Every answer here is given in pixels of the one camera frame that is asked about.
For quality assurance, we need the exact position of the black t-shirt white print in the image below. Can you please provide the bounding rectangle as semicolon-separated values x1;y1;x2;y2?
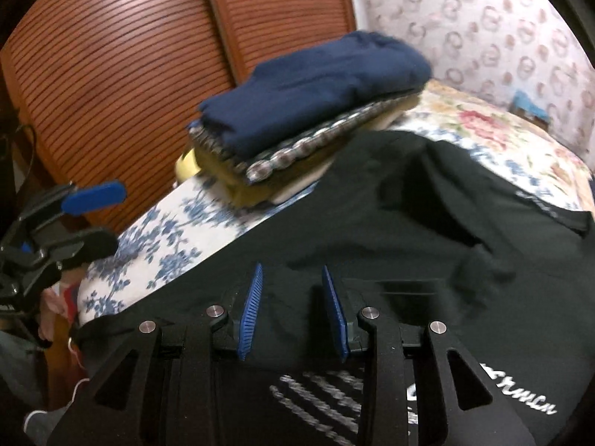
75;131;594;445

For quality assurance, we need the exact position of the blue floral white quilt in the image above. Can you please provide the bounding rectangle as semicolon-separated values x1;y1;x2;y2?
75;87;512;326

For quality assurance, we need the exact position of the wooden louvered wardrobe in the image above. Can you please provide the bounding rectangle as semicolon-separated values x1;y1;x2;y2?
1;0;356;232

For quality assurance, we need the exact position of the folded navy blue garment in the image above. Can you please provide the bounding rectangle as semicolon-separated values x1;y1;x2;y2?
200;31;432;159

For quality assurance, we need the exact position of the pink floral beige blanket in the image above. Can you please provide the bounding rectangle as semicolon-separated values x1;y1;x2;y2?
415;80;594;213

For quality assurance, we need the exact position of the blue tissue box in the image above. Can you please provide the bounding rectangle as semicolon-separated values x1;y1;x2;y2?
508;91;550;131

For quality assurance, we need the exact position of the circle patterned headboard cover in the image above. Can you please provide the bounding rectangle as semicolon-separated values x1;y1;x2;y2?
352;0;594;165

